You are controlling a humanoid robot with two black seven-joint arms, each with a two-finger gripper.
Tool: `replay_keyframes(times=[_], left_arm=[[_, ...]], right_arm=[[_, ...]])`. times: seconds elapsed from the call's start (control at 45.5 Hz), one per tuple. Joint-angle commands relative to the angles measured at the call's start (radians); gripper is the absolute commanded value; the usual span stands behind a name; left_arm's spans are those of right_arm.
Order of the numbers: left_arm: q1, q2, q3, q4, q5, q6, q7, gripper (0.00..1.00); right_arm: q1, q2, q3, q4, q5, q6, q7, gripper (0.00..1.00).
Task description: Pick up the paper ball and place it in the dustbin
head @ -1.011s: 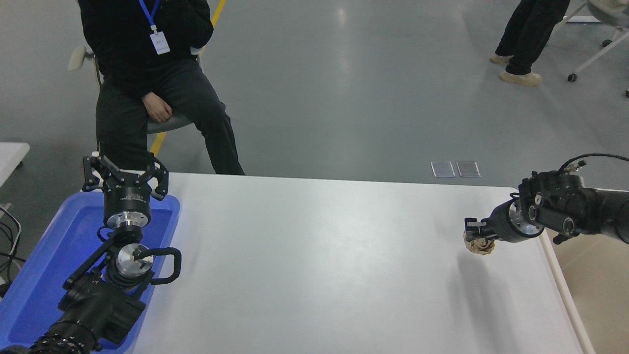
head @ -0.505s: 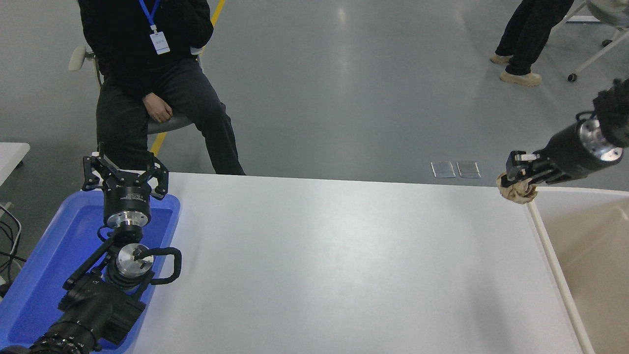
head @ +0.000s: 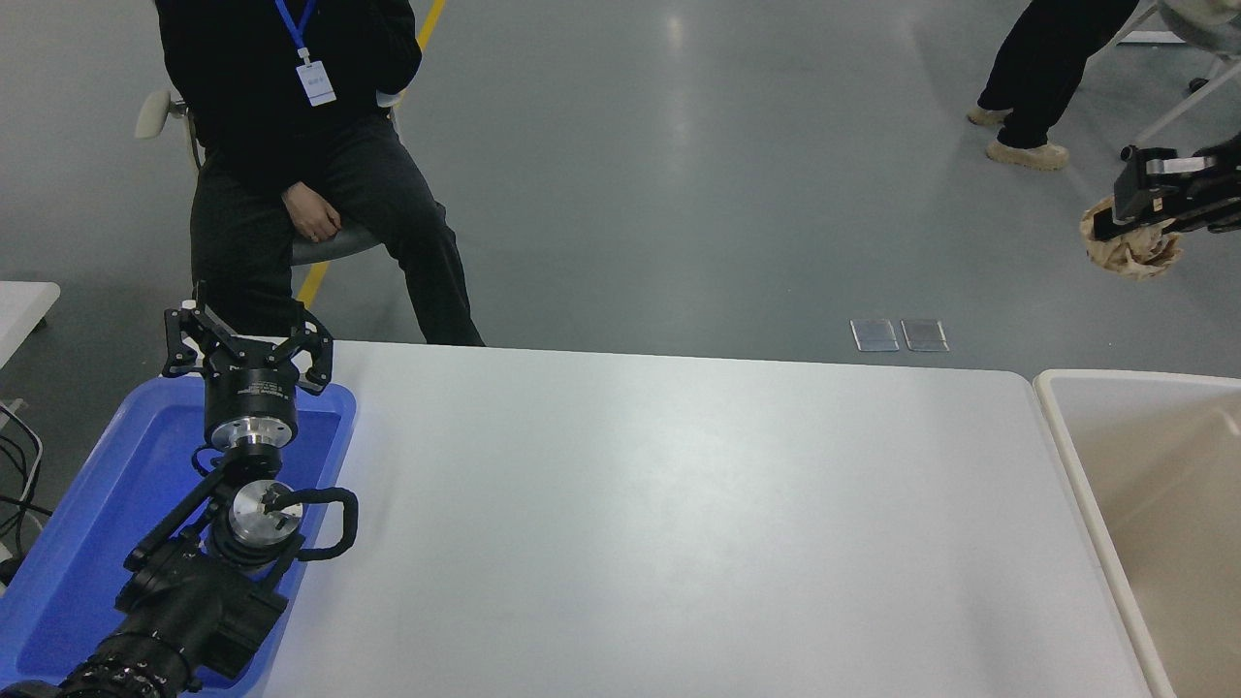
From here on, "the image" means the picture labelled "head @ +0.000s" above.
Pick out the grey stool with white back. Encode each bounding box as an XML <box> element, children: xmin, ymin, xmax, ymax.
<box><xmin>134</xmin><ymin>89</ymin><xmax>403</xmax><ymax>269</ymax></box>

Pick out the small white side table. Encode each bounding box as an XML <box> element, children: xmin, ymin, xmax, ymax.
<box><xmin>0</xmin><ymin>281</ymin><xmax>61</xmax><ymax>369</ymax></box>

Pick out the blue plastic tray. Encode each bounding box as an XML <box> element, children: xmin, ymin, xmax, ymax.
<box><xmin>0</xmin><ymin>376</ymin><xmax>358</xmax><ymax>697</ymax></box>

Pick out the black cable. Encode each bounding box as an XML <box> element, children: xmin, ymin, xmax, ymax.
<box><xmin>0</xmin><ymin>401</ymin><xmax>51</xmax><ymax>587</ymax></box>

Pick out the person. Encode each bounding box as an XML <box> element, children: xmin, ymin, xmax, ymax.
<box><xmin>968</xmin><ymin>0</ymin><xmax>1140</xmax><ymax>173</ymax></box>
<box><xmin>153</xmin><ymin>0</ymin><xmax>484</xmax><ymax>347</ymax></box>

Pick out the tan paper ball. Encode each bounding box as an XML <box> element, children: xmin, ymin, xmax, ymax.
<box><xmin>1079</xmin><ymin>194</ymin><xmax>1186</xmax><ymax>282</ymax></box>

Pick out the blue lanyard with white badge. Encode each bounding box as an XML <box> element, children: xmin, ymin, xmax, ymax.
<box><xmin>274</xmin><ymin>0</ymin><xmax>337</xmax><ymax>108</ymax></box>

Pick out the large pale bin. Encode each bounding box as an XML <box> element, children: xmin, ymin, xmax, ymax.
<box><xmin>1033</xmin><ymin>368</ymin><xmax>1241</xmax><ymax>698</ymax></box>

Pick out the person's right hand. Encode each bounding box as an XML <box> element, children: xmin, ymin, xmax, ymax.
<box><xmin>280</xmin><ymin>182</ymin><xmax>342</xmax><ymax>244</ymax></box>

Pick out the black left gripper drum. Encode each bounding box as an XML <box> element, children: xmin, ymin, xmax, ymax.
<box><xmin>202</xmin><ymin>335</ymin><xmax>302</xmax><ymax>429</ymax></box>

